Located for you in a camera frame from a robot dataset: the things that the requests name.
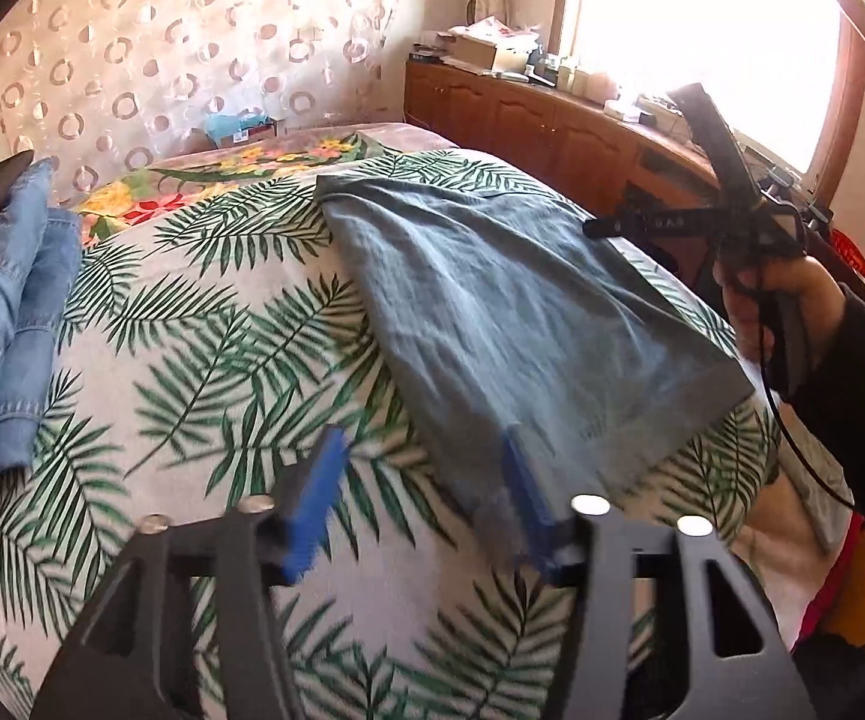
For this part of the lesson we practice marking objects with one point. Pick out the right hand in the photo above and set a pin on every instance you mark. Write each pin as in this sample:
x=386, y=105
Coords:
x=785, y=313

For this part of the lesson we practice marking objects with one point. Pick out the folded blue denim jeans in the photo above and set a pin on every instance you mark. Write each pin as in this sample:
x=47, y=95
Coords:
x=40, y=254

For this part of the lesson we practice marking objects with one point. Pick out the palm leaf print blanket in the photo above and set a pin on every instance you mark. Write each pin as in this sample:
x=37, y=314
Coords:
x=199, y=355

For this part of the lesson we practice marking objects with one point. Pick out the cardboard box on cabinet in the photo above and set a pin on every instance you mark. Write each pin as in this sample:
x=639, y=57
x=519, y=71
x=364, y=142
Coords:
x=492, y=46

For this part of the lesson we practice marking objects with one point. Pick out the white circle-pattern curtain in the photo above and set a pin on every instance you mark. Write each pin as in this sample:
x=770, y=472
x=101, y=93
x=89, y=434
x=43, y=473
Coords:
x=100, y=87

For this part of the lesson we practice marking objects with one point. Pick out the grey-blue pants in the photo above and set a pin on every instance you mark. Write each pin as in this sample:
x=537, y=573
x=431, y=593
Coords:
x=496, y=315

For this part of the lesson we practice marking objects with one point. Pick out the blue tissue pack box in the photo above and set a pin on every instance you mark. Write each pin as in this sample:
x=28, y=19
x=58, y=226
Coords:
x=225, y=130

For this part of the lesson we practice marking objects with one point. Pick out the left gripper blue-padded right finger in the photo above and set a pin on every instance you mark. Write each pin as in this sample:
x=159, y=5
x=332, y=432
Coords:
x=577, y=542

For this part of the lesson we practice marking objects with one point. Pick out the wooden sideboard cabinet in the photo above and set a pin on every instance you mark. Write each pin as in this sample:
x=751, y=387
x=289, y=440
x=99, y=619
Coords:
x=597, y=162

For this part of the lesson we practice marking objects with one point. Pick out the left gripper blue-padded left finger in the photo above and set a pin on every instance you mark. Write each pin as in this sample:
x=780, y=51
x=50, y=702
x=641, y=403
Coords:
x=270, y=540

